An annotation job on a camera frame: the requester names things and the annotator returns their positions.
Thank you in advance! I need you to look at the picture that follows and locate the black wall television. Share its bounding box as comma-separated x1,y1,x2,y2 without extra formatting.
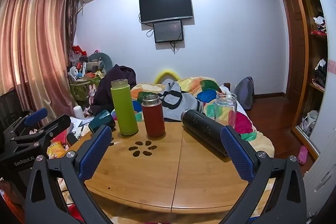
139,0,194,24

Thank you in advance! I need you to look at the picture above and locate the grey bag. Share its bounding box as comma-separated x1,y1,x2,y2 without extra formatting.
302,110,319,133

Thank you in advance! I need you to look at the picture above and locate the green woven basket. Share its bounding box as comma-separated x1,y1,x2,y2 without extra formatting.
69,74,101,102

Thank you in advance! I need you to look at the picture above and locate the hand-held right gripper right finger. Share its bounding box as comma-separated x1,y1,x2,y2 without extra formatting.
218,125,308,224

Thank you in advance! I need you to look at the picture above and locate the pink slipper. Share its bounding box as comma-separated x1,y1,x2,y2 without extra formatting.
298,145,309,165

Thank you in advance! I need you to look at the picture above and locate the wooden wardrobe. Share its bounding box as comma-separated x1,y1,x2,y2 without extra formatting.
278,0,328,159

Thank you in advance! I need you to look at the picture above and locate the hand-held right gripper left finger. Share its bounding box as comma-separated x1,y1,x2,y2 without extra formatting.
25,125,113,224

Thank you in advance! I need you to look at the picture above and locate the clear glass cup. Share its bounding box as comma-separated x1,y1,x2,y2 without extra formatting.
215,93,237,128

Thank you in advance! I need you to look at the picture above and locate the brown patterned curtain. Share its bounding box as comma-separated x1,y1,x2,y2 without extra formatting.
66,0,84,56

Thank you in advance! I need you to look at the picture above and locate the grey backpack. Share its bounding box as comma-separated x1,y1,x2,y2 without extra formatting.
234,76,255,111

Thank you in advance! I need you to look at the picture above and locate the green insulated cup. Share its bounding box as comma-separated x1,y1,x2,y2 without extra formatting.
110,79,139,136

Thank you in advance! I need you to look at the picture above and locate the grey plush toy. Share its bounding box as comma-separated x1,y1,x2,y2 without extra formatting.
88,52,112,73

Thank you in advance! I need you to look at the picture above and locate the pink curtain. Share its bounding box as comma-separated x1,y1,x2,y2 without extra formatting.
0,0,76,114

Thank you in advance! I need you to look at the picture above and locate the grey black patterned garment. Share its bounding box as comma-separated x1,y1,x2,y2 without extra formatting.
157,81,204,122

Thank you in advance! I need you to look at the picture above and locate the black monitor cable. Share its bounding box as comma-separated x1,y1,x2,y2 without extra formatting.
170,40,182,54

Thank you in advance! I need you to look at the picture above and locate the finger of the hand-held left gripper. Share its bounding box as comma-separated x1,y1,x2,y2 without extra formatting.
3,108,48,136
10,114,72,148

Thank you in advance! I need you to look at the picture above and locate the small black wall monitor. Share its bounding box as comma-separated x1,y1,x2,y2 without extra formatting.
153,20,184,43

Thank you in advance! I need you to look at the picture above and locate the black insulated cup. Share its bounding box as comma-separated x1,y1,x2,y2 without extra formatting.
182,109,231,157

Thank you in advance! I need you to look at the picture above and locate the dark purple garment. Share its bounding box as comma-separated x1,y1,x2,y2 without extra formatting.
92,64,137,115

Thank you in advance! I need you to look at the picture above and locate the colourful patchwork blanket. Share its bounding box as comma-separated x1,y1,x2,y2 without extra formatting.
130,77,275,159

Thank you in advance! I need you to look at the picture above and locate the red bag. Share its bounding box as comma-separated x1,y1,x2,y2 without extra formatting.
72,45,87,56

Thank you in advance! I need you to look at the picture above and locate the yellow curved cushion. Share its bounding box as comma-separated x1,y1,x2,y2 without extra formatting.
154,69,180,84

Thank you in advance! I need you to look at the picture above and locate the yellow snack packet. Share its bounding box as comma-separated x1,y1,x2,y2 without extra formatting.
47,140,66,159

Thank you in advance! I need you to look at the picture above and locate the white sliding door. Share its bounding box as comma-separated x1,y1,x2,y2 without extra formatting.
297,0,336,216

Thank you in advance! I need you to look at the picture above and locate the red cloth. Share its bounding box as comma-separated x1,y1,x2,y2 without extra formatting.
0,182,25,224

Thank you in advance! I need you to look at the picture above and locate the red insulated cup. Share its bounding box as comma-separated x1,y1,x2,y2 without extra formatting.
141,93,166,138

